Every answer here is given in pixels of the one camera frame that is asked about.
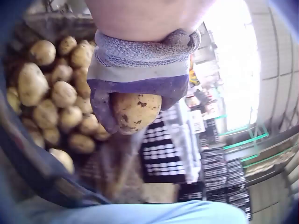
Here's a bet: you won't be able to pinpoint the pile of yellow potatoes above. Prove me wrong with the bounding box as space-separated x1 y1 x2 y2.
6 36 112 175

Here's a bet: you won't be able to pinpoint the black slotted plastic crate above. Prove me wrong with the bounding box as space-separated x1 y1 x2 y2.
140 105 189 184

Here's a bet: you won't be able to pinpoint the bright window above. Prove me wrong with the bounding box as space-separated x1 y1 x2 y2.
200 0 262 131

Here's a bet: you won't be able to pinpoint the blue plastic tub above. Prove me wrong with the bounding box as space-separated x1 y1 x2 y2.
0 14 111 208

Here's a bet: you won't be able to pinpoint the person's legs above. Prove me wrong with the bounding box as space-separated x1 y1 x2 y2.
22 200 251 224

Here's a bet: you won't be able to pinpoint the person's left fingers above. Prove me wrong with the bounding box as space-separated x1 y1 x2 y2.
87 78 189 135

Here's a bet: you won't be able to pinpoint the green metal rack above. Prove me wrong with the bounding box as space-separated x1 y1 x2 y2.
214 87 269 169

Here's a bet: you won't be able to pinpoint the person's left hand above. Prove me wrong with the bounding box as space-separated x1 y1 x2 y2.
84 0 248 135

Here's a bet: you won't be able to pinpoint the stack of black crates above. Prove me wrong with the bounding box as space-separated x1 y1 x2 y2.
178 118 253 221

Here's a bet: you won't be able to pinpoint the single yellow potato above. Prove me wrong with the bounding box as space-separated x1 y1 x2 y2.
109 92 163 136

